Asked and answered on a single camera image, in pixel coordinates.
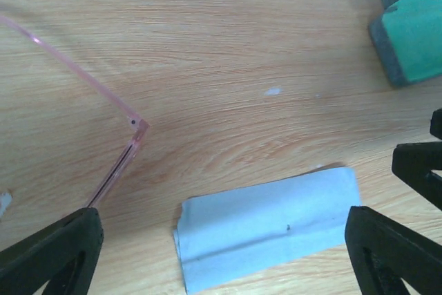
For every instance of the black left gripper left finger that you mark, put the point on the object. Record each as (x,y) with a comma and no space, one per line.
(59,259)

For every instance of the pink transparent sunglasses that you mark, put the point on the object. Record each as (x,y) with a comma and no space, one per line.
(63,133)

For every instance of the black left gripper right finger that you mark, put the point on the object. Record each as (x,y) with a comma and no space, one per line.
(386,256)

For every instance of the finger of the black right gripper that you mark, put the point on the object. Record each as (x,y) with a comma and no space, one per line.
(436,124)
(415,164)

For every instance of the grey glasses case green lining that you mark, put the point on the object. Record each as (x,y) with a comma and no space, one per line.
(407,39)

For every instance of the light blue cleaning cloth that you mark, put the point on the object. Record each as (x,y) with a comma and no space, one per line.
(227,235)

